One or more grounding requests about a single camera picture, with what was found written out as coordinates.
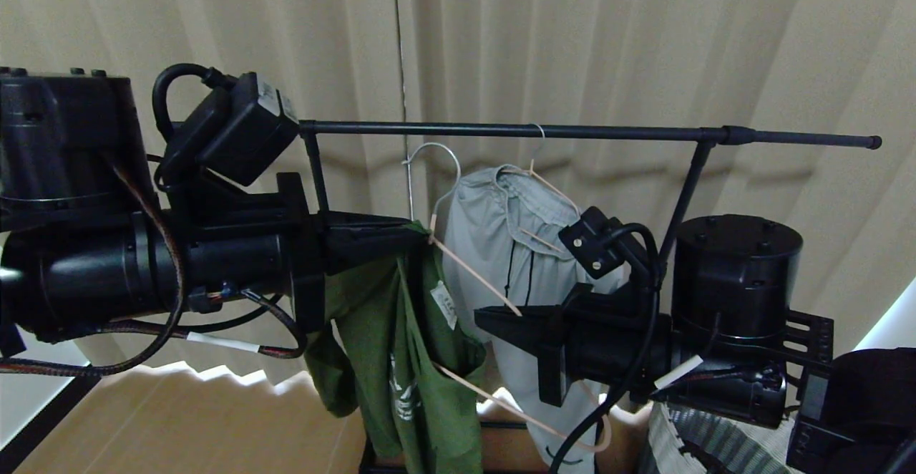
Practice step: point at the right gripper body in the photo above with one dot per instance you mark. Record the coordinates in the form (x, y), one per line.
(615, 345)

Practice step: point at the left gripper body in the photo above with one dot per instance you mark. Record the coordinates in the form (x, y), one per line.
(236, 266)

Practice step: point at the pink clothes hanger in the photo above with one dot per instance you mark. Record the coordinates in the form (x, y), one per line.
(554, 191)
(476, 276)

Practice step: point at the green garment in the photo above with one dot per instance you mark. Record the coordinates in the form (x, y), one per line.
(386, 316)

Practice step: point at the pale grey shorts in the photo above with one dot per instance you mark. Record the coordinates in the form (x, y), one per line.
(486, 230)

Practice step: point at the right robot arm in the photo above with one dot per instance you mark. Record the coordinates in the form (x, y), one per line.
(737, 273)

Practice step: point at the white laundry basket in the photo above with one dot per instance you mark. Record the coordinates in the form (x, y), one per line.
(715, 445)

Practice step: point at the black clothes rack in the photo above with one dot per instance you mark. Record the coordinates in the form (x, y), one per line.
(630, 132)

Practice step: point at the beige curtain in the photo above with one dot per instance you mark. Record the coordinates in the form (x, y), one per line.
(644, 44)

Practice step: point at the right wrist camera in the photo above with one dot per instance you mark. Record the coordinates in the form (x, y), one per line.
(594, 241)

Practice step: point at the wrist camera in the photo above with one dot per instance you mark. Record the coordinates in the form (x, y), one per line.
(594, 241)
(243, 134)

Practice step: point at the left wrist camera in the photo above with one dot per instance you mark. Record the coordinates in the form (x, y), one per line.
(243, 134)

